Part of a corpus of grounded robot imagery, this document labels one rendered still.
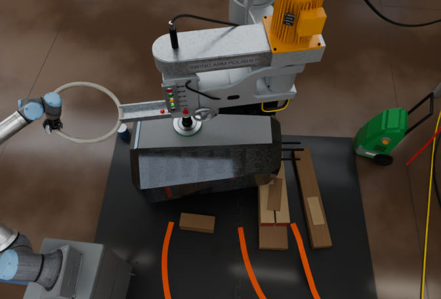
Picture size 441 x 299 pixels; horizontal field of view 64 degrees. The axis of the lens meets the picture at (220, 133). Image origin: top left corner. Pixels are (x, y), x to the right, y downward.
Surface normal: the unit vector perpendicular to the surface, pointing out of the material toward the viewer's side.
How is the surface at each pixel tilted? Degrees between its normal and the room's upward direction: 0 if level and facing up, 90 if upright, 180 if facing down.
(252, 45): 0
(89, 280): 0
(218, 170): 45
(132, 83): 0
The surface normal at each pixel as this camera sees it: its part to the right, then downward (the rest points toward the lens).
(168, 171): 0.03, 0.26
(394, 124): -0.53, -0.55
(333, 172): 0.00, -0.49
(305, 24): 0.15, 0.86
